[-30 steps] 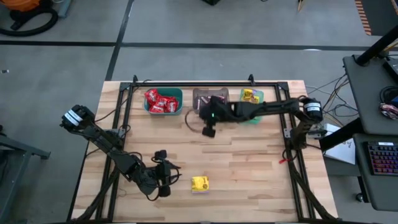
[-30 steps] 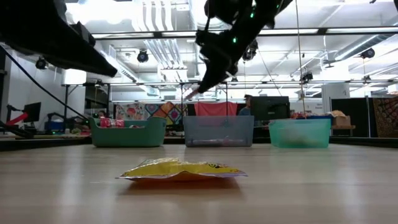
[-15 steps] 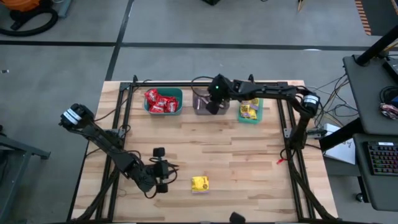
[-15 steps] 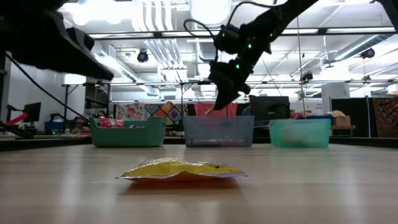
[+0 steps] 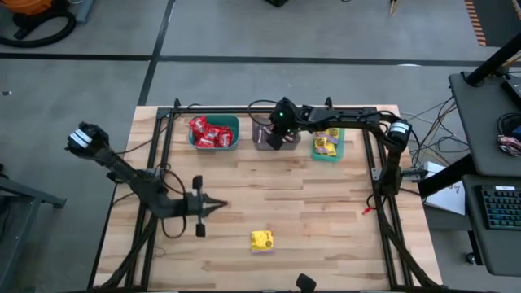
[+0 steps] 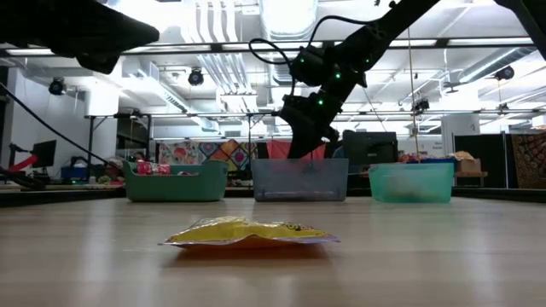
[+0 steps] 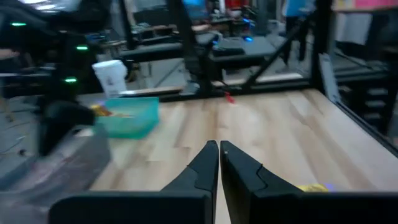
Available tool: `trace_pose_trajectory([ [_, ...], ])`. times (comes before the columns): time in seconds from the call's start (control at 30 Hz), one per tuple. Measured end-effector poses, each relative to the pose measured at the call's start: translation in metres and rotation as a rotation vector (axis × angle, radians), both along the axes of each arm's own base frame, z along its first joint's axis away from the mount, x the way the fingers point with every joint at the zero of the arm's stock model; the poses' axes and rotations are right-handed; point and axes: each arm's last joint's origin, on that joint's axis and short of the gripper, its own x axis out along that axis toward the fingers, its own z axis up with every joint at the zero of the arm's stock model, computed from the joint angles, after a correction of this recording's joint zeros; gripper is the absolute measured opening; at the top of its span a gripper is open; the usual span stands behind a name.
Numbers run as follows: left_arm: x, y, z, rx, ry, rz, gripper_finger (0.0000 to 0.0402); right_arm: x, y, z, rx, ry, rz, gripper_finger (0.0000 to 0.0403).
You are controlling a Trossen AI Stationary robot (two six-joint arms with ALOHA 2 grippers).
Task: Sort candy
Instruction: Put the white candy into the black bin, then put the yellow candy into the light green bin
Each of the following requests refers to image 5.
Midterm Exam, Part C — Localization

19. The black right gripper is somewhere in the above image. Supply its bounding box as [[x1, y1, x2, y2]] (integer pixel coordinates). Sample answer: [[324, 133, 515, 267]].
[[265, 96, 304, 151]]

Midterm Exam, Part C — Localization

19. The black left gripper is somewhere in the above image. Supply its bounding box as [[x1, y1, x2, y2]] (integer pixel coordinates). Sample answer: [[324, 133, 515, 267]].
[[180, 174, 229, 238]]

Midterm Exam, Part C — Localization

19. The pile of candy wrappers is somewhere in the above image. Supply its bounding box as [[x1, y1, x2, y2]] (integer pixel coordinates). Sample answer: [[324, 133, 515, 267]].
[[495, 134, 521, 158]]

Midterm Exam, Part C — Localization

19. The grey translucent plastic bin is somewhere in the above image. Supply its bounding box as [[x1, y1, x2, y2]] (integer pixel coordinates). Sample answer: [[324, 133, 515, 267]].
[[252, 114, 301, 152]]

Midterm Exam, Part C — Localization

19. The dark teal plastic bin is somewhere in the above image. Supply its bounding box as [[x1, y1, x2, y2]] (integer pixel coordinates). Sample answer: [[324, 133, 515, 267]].
[[187, 114, 240, 152]]

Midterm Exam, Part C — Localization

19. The light turquoise plastic bin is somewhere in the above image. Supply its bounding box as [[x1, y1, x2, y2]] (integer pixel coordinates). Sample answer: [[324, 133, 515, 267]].
[[310, 121, 346, 164]]

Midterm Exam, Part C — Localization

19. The black rounded object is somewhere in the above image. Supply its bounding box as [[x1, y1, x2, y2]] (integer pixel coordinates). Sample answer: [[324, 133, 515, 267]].
[[296, 273, 317, 293]]

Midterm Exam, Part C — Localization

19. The grey metal table leg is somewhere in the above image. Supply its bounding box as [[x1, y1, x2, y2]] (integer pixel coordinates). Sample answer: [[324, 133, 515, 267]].
[[0, 162, 67, 293]]

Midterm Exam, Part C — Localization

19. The white paper sheet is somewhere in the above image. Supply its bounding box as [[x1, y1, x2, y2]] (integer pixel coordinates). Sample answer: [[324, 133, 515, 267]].
[[422, 160, 467, 216]]

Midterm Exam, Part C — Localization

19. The black pole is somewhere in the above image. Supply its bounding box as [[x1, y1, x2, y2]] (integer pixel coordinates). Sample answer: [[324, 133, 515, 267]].
[[465, 32, 521, 87]]

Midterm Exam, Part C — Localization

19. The backlit black keyboard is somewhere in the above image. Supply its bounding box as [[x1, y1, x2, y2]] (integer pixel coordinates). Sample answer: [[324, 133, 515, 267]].
[[479, 185, 521, 231]]

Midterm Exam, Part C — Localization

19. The black floor mat striped edge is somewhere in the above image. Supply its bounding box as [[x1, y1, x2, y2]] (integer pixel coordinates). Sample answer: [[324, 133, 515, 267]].
[[463, 0, 521, 48]]

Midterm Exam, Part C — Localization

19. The orange shop vacuum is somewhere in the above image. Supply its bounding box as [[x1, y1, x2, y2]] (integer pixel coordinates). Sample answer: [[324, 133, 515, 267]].
[[10, 0, 54, 17]]

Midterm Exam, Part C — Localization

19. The black aluminium rig frame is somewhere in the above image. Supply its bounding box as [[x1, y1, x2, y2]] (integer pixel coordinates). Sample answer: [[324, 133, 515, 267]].
[[87, 97, 443, 293]]

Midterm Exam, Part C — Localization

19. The black vacuum hose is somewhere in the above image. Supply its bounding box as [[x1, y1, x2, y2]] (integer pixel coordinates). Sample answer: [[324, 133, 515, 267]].
[[0, 10, 77, 49]]

